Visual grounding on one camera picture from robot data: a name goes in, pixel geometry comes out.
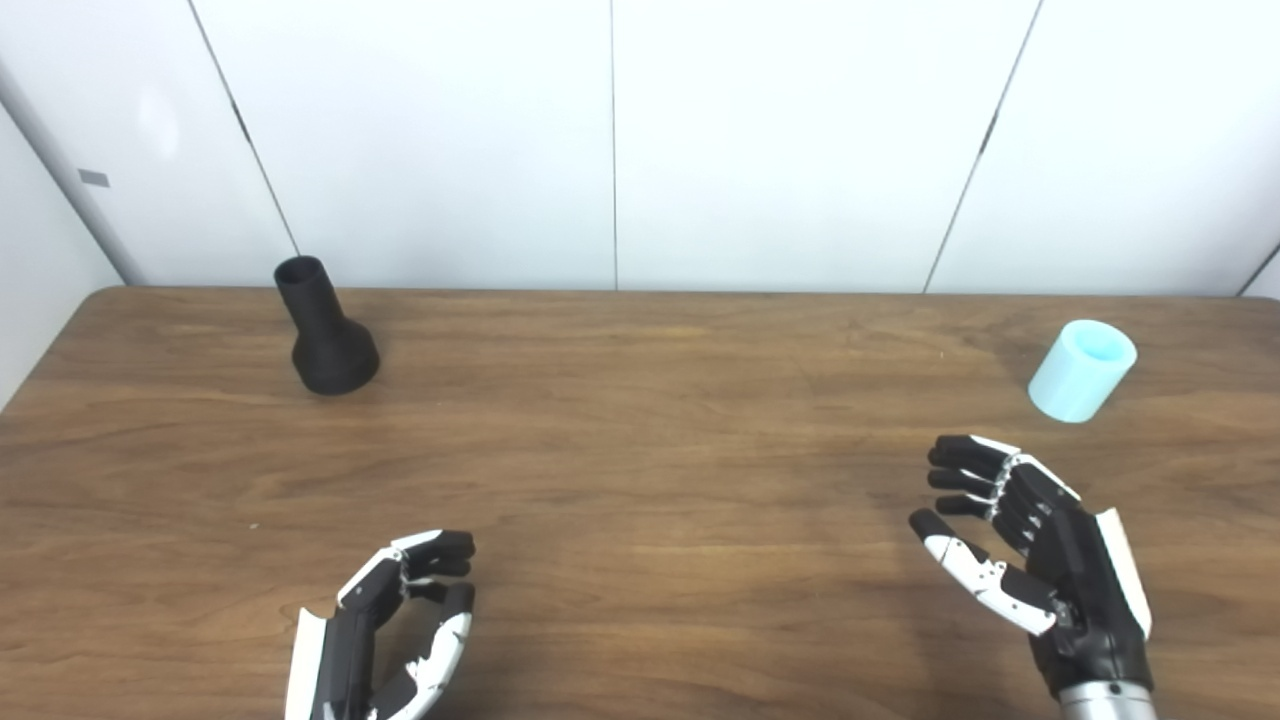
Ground light-blue short hose tube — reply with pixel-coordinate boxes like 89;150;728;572
1028;320;1138;423

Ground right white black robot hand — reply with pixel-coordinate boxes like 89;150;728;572
908;434;1154;698

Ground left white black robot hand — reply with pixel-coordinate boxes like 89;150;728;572
285;530;477;720

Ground black funnel-shaped nozzle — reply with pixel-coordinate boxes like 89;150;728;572
274;256;381;396

